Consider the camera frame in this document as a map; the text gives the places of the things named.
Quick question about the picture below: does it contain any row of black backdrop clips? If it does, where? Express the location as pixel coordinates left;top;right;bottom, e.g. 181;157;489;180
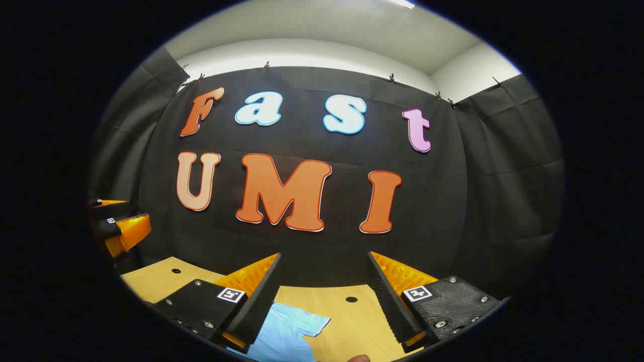
179;61;505;109

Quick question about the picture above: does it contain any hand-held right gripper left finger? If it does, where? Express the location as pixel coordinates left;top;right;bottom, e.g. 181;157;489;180
153;252;282;354

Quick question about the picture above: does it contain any light blue T-shirt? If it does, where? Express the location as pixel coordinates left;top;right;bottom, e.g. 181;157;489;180
226;302;332;362

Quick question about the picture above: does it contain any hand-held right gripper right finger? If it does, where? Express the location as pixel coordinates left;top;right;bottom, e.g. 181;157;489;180
367;251;504;354

